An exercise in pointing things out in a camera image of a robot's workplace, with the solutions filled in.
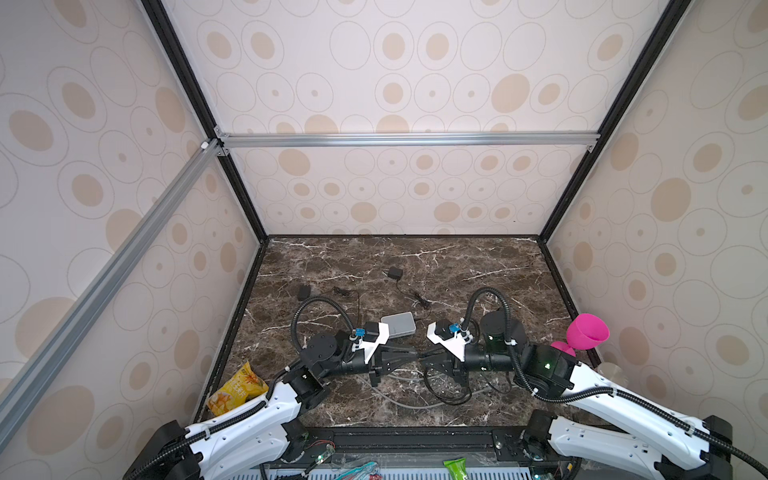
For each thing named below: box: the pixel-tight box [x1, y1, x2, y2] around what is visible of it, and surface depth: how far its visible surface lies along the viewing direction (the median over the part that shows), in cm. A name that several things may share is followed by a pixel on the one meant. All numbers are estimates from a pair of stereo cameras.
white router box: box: [380, 312, 416, 339], surface depth 97 cm
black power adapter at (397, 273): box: [387, 266, 432, 307], surface depth 109 cm
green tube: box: [443, 457, 469, 480], surface depth 71 cm
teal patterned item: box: [335, 461, 379, 480], surface depth 70 cm
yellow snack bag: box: [207, 361, 269, 416], surface depth 81 cm
